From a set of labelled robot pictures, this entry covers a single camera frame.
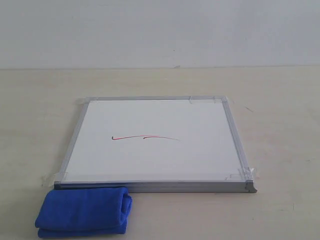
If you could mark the clear tape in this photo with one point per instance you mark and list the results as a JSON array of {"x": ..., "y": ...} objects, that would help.
[
  {"x": 85, "y": 100},
  {"x": 49, "y": 180},
  {"x": 216, "y": 99},
  {"x": 243, "y": 175}
]

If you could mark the clear tape back left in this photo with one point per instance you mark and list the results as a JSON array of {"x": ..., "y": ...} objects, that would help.
[{"x": 85, "y": 100}]

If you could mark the clear tape front right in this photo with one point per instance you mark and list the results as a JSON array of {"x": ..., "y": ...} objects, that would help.
[{"x": 243, "y": 175}]

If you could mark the clear tape front left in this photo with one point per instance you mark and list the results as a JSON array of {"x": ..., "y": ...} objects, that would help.
[{"x": 49, "y": 180}]

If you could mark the white dry-erase board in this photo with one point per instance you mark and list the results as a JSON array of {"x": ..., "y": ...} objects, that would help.
[{"x": 155, "y": 144}]

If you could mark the clear tape back right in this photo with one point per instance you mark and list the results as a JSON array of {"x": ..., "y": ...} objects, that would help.
[{"x": 216, "y": 99}]

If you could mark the blue microfiber cloth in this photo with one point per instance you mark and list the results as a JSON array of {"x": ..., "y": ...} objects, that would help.
[{"x": 84, "y": 212}]

